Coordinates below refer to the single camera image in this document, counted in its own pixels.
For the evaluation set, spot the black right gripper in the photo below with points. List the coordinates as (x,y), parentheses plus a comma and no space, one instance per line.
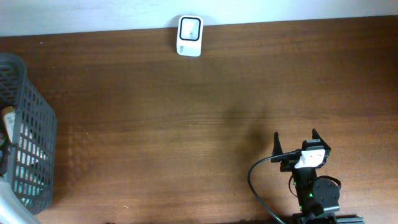
(288,165)

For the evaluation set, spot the white tube with tan cap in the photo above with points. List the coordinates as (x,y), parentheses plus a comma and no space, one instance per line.
(8,116)

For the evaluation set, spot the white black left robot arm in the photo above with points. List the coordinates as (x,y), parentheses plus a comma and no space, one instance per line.
(12,211)

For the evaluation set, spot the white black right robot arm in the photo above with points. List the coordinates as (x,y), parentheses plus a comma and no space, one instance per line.
(317,195)

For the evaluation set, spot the white barcode scanner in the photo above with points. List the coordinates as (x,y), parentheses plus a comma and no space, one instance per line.
(189,35)

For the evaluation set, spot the grey plastic mesh basket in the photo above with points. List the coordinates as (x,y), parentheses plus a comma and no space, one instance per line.
(30,157)

